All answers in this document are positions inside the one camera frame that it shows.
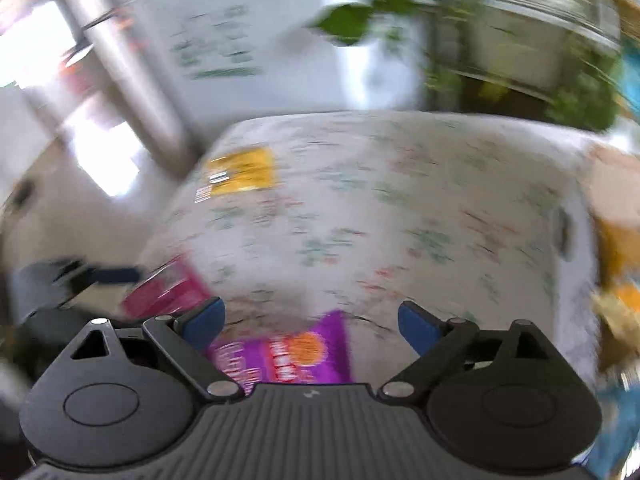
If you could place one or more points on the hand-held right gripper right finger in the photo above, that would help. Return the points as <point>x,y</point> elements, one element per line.
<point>417,327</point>

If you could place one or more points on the white plant pot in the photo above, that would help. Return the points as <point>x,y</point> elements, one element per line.
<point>515,50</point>

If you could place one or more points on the teal ornament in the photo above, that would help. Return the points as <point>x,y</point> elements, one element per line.
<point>631,80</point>

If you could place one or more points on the white appliance with green print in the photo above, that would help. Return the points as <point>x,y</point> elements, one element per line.
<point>310,75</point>

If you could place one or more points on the green pothos plant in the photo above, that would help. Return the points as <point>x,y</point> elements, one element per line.
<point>345,22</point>

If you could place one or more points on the pink snack packet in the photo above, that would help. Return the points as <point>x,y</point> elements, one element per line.
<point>165,290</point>

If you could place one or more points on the cardboard box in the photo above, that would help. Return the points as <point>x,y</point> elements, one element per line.
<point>580,310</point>

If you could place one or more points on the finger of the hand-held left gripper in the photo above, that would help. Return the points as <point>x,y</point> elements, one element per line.
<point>117,275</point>

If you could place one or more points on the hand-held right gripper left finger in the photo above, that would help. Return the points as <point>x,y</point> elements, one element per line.
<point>205,317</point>

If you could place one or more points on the silver refrigerator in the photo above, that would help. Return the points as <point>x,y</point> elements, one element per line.
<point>125,70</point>

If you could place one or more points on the white plant stand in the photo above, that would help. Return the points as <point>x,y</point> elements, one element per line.
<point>525,0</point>

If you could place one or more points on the purple snack packet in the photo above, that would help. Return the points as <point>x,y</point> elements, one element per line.
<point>295,355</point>

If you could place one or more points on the large yellow snack packet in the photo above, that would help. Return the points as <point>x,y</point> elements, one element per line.
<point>620,250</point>

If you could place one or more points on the floral tablecloth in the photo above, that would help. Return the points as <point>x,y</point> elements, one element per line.
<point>400,210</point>

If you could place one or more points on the small yellow snack packet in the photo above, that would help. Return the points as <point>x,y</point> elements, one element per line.
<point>240,172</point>

